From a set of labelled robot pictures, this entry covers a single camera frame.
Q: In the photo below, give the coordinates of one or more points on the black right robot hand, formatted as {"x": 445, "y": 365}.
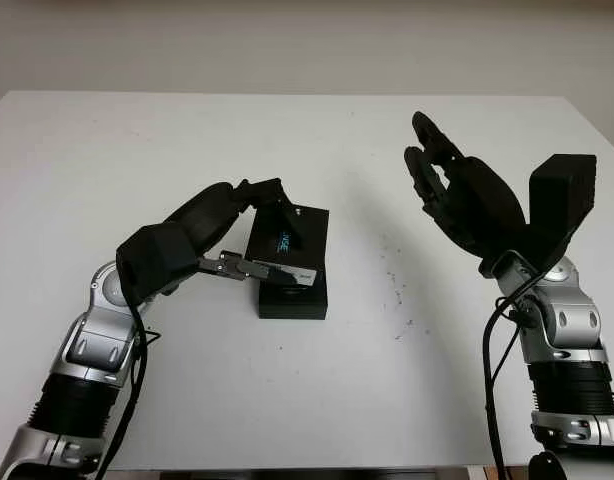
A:
{"x": 477, "y": 200}

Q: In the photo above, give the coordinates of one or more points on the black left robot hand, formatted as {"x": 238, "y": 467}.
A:
{"x": 207, "y": 215}

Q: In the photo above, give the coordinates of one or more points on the black RealSense box lid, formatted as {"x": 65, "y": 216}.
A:
{"x": 312, "y": 235}

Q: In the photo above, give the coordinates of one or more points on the dark robot torso edge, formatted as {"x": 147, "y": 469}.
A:
{"x": 287, "y": 475}

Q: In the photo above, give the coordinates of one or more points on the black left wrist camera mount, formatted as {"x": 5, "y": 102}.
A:
{"x": 152, "y": 260}

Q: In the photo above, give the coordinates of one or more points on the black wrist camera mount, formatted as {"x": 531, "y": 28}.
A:
{"x": 152, "y": 260}
{"x": 562, "y": 200}

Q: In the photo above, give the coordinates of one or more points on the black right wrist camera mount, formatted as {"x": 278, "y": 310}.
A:
{"x": 562, "y": 200}

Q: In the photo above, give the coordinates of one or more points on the black camera box base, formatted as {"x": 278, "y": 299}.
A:
{"x": 292, "y": 307}

